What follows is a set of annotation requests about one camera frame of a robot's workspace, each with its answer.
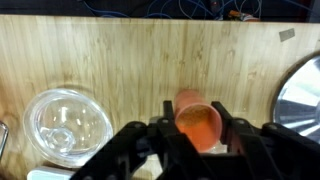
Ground clear glass cup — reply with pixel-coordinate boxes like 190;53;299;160
22;87;114;169

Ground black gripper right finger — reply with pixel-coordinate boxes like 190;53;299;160
211;101;320;180

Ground grey tape piece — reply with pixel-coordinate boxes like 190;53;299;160
278;28;296;43

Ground blue cables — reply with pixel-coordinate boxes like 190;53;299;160
79;0;268;19

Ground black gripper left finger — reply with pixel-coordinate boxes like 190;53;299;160
69;100;214;180

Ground small orange plastic cup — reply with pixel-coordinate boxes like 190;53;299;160
173;88;223;154

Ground white digital kitchen scale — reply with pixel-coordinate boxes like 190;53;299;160
27;166;76;180

